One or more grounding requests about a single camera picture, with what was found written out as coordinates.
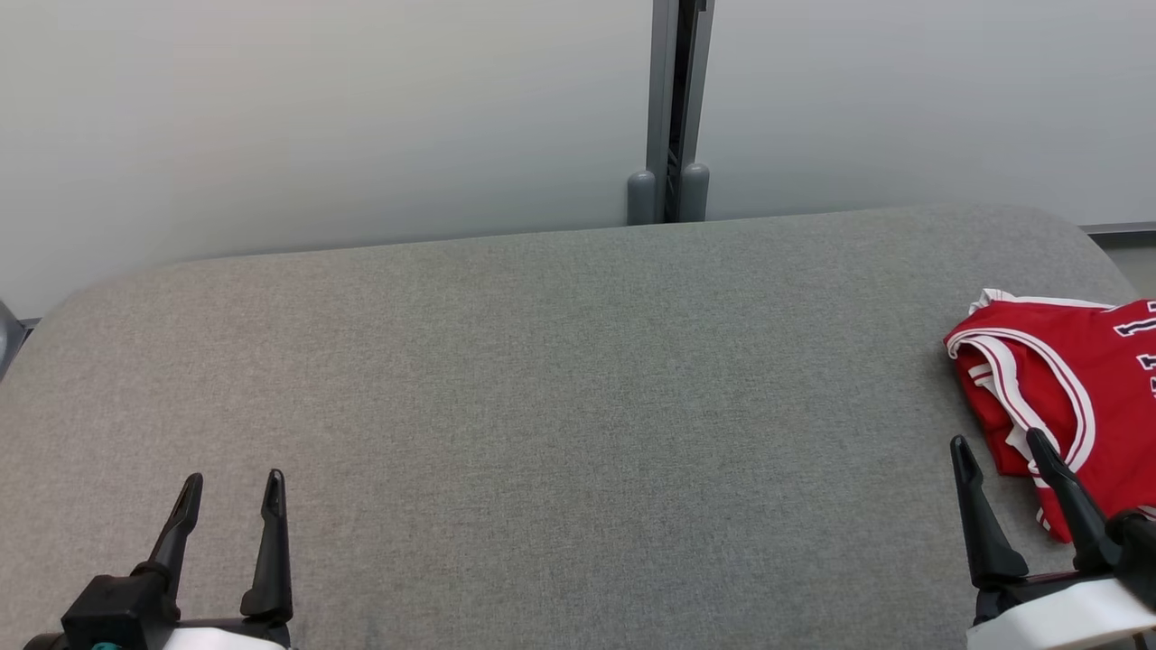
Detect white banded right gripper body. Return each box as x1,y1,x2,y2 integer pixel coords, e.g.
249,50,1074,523
966,571,1156,650

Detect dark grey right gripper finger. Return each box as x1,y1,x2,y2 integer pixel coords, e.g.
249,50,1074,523
1026,428,1124,572
950,435,1030,590

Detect grey double partition post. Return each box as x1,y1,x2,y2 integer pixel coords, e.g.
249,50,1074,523
627,0,717,226

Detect red shorts with white waistband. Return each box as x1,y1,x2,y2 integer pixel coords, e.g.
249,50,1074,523
957,289,1156,545

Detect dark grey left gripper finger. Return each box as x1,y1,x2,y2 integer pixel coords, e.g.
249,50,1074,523
135,473,205,602
240,469,294,625

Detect grey curved partition leg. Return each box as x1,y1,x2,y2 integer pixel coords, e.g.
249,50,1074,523
0,301,37,376

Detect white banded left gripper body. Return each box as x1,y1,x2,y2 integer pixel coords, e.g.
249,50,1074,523
163,617,295,650

